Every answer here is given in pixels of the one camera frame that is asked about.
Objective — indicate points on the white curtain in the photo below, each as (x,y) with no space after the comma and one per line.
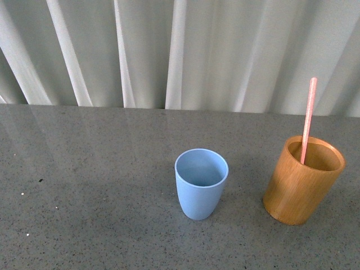
(240,56)

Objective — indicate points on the pink chopstick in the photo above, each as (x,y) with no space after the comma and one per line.
(308,118)

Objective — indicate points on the bamboo chopstick holder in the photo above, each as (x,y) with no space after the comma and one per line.
(296,189)

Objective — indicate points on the blue plastic cup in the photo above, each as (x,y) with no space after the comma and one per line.
(200,176)

